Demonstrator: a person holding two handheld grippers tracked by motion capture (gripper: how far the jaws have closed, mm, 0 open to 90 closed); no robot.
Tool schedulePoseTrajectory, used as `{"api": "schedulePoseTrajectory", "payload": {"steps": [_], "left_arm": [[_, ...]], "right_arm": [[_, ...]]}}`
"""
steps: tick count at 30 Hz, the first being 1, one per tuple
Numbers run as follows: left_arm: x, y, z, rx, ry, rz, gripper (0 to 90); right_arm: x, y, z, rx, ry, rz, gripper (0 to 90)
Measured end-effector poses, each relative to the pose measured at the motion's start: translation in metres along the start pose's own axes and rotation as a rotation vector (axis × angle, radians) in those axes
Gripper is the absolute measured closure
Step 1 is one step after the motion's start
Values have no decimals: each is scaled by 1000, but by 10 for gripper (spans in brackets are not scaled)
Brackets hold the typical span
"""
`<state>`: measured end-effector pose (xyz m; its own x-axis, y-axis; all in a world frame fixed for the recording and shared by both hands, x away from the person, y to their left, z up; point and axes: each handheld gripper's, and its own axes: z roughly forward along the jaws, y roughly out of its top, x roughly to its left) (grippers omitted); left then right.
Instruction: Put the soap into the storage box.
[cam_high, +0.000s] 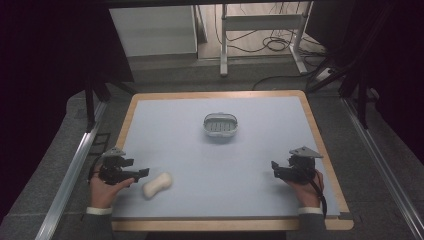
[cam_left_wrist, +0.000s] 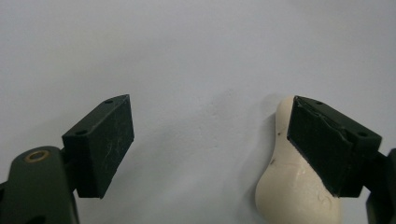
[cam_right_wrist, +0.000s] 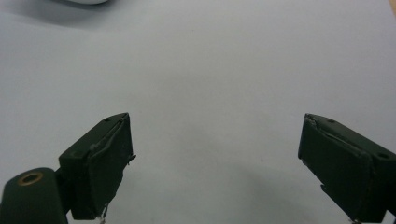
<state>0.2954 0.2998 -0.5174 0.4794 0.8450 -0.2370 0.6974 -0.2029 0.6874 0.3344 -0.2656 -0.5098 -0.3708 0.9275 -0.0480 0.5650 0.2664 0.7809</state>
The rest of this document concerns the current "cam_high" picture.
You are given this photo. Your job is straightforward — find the aluminium rail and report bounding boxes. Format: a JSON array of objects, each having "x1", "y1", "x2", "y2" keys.
[
  {"x1": 34, "y1": 100, "x2": 108, "y2": 240},
  {"x1": 342, "y1": 97, "x2": 424, "y2": 240}
]

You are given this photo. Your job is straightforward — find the black floor cables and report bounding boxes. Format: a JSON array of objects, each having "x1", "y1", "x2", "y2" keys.
[{"x1": 214, "y1": 2, "x2": 329, "y2": 92}]

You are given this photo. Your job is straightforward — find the black metal stand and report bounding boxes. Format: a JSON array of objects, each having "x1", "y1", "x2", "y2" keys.
[
  {"x1": 82, "y1": 74, "x2": 136, "y2": 133},
  {"x1": 305, "y1": 54, "x2": 381, "y2": 130}
]

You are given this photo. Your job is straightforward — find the white power strip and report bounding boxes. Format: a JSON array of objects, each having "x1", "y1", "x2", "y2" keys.
[{"x1": 314, "y1": 67, "x2": 335, "y2": 83}]

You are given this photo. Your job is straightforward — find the grey soap dish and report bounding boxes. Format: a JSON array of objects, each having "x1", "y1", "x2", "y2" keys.
[{"x1": 202, "y1": 112, "x2": 239, "y2": 139}]

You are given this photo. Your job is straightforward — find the white soap bar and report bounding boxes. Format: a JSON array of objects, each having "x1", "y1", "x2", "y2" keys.
[{"x1": 142, "y1": 171, "x2": 174, "y2": 201}]

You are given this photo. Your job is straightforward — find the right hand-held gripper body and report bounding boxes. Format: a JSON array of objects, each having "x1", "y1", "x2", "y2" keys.
[{"x1": 278, "y1": 145, "x2": 324, "y2": 186}]

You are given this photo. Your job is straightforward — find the white metal desk frame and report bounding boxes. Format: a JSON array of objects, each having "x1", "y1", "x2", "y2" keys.
[{"x1": 218, "y1": 1, "x2": 315, "y2": 78}]

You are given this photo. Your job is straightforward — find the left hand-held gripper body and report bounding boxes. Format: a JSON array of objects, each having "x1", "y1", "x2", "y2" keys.
[{"x1": 98, "y1": 147, "x2": 135, "y2": 186}]

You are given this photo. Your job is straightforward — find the person's right hand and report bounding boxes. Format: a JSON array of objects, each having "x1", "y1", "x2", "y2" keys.
[{"x1": 283, "y1": 169, "x2": 325, "y2": 209}]

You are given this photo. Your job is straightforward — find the light blue table mat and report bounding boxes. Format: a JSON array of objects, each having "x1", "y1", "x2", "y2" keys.
[{"x1": 112, "y1": 95, "x2": 341, "y2": 220}]

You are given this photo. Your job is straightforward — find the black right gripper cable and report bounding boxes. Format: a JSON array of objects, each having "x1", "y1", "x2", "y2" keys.
[{"x1": 309, "y1": 168, "x2": 329, "y2": 220}]

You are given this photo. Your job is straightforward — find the person's left hand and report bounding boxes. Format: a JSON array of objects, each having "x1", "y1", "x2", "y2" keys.
[{"x1": 88, "y1": 171, "x2": 136, "y2": 210}]

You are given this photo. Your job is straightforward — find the white cabinet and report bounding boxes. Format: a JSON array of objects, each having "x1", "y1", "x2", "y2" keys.
[{"x1": 108, "y1": 4, "x2": 199, "y2": 58}]

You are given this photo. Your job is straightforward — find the dark curtain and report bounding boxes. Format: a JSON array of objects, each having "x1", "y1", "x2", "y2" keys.
[
  {"x1": 305, "y1": 0, "x2": 424, "y2": 164},
  {"x1": 0, "y1": 0, "x2": 134, "y2": 221}
]

